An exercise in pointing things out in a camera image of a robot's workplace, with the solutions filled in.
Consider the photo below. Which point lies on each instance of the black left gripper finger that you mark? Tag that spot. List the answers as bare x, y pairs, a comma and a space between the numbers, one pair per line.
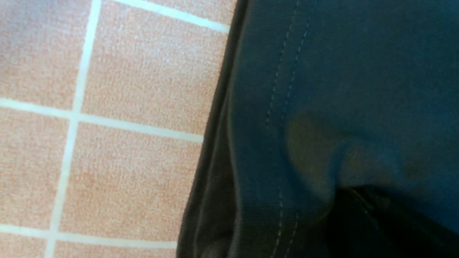
367, 223

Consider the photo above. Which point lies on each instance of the pink checkered tablecloth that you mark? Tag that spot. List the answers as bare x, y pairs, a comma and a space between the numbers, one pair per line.
103, 109

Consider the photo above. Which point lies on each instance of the dark gray long-sleeve shirt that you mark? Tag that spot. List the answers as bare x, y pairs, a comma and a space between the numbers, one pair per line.
315, 96

